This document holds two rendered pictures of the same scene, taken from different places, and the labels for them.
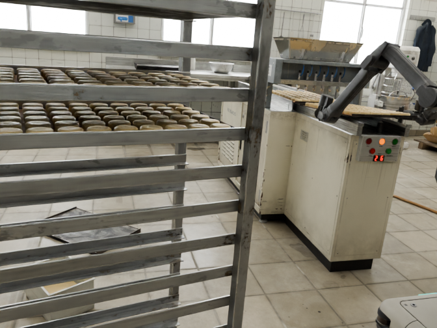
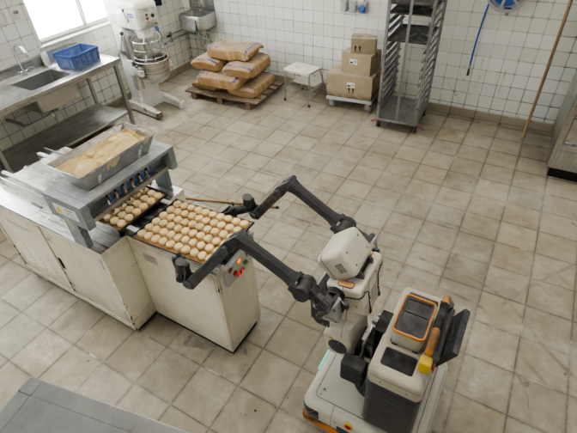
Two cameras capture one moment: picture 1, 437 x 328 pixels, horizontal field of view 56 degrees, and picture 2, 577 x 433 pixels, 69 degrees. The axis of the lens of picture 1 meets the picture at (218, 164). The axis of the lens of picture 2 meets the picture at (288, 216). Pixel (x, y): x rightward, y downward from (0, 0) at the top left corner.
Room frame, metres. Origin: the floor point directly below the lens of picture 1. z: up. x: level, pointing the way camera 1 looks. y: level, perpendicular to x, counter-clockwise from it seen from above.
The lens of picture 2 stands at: (0.71, 0.04, 2.52)
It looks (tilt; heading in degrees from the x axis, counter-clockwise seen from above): 40 degrees down; 318
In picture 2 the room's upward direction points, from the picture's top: 3 degrees counter-clockwise
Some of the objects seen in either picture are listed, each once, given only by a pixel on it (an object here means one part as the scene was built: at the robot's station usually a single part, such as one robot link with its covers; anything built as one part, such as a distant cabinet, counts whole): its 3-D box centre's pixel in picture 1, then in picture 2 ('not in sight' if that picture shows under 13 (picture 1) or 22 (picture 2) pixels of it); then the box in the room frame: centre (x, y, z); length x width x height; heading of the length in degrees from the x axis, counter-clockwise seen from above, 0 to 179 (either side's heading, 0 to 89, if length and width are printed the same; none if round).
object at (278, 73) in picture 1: (311, 84); (119, 190); (2.99, -0.62, 1.01); 0.72 x 0.33 x 0.34; 105
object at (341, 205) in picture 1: (335, 182); (198, 279); (2.51, -0.76, 0.45); 0.70 x 0.34 x 0.90; 15
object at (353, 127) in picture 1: (284, 101); (96, 215); (3.06, -0.45, 0.87); 2.01 x 0.03 x 0.07; 15
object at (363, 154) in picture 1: (378, 148); (237, 265); (2.16, -0.85, 0.77); 0.24 x 0.04 x 0.14; 105
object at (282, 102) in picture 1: (260, 94); (51, 204); (3.40, -0.30, 0.88); 1.28 x 0.01 x 0.07; 15
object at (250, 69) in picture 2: not in sight; (248, 64); (5.21, -3.47, 0.47); 0.72 x 0.42 x 0.17; 111
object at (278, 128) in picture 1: (277, 147); (100, 235); (3.45, -0.50, 0.42); 1.28 x 0.72 x 0.84; 15
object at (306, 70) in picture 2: not in sight; (305, 82); (4.59, -3.94, 0.23); 0.45 x 0.45 x 0.46; 8
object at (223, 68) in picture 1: (221, 68); not in sight; (5.46, 0.06, 0.94); 0.33 x 0.33 x 0.12
